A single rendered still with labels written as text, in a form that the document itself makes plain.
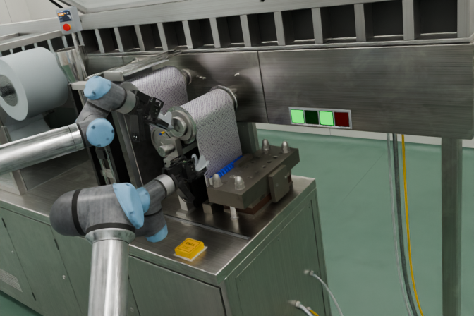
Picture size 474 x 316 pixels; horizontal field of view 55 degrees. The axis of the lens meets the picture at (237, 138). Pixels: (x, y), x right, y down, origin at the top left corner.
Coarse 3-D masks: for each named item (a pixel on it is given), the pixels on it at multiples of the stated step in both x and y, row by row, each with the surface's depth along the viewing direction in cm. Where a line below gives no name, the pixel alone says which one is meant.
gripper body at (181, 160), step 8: (176, 160) 158; (184, 160) 160; (192, 160) 158; (168, 168) 153; (176, 168) 154; (184, 168) 155; (192, 168) 159; (176, 176) 155; (184, 176) 157; (192, 176) 158; (176, 184) 152
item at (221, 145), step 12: (228, 120) 177; (216, 132) 171; (228, 132) 177; (204, 144) 166; (216, 144) 172; (228, 144) 178; (240, 144) 184; (204, 156) 167; (216, 156) 173; (228, 156) 179; (216, 168) 173
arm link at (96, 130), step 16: (64, 128) 124; (80, 128) 124; (96, 128) 123; (112, 128) 126; (16, 144) 119; (32, 144) 119; (48, 144) 121; (64, 144) 122; (80, 144) 125; (96, 144) 124; (0, 160) 116; (16, 160) 118; (32, 160) 120
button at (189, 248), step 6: (186, 240) 153; (192, 240) 152; (180, 246) 150; (186, 246) 150; (192, 246) 149; (198, 246) 149; (180, 252) 148; (186, 252) 147; (192, 252) 146; (198, 252) 149
